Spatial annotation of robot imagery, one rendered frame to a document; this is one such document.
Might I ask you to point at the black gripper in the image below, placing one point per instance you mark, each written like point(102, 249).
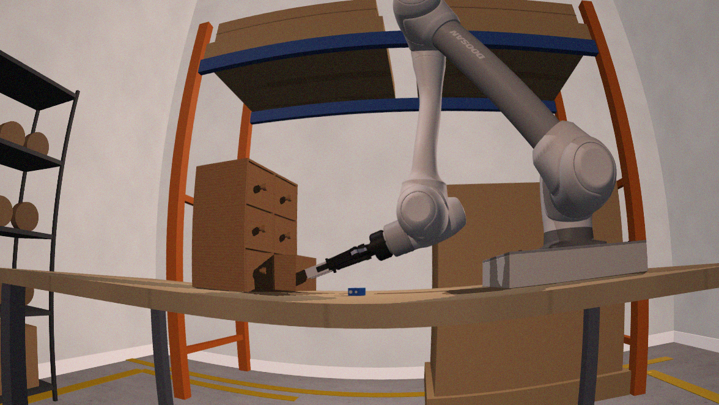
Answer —
point(352, 256)

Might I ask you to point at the brown wooden chest of drawers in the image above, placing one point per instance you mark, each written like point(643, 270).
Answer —
point(219, 226)

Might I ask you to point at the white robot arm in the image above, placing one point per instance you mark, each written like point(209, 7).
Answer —
point(577, 172)

